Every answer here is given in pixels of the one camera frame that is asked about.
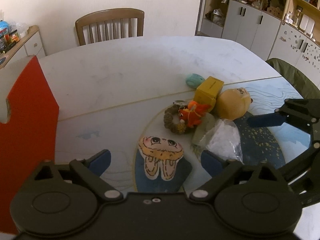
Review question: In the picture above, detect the white plastic bag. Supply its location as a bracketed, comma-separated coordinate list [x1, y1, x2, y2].
[205, 119, 243, 163]

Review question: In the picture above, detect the yellow spotted plush toy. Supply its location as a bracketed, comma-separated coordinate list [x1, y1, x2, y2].
[213, 87, 253, 121]

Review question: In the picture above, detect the orange fish plush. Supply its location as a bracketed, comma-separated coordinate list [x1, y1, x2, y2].
[178, 101, 211, 128]

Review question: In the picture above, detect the cartoon face plush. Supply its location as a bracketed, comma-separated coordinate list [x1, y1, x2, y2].
[138, 136, 184, 181]

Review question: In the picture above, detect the brown braided ring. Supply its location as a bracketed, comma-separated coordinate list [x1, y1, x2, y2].
[163, 103, 193, 135]

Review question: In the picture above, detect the yellow cardboard box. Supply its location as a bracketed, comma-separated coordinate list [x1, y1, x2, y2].
[194, 76, 224, 111]

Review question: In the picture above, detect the pale green pouch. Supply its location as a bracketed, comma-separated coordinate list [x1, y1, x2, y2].
[191, 113, 216, 146]

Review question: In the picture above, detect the green jacket on chair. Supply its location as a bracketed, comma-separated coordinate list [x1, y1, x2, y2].
[266, 58, 320, 99]

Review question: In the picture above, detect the blue patterned table mat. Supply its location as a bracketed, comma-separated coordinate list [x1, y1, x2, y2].
[55, 77, 310, 192]

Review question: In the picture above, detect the red white cardboard box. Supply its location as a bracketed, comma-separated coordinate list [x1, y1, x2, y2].
[1, 56, 59, 234]

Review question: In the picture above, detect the wooden white sideboard cabinet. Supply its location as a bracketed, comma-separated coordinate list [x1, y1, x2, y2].
[0, 25, 46, 68]

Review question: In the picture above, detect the wooden dining chair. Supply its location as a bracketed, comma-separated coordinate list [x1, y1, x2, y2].
[75, 8, 145, 46]

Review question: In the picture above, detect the blue round toy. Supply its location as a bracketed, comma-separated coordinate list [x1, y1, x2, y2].
[0, 20, 10, 39]

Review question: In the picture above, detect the grey wall cabinet unit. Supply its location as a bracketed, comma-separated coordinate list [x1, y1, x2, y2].
[196, 0, 319, 86]

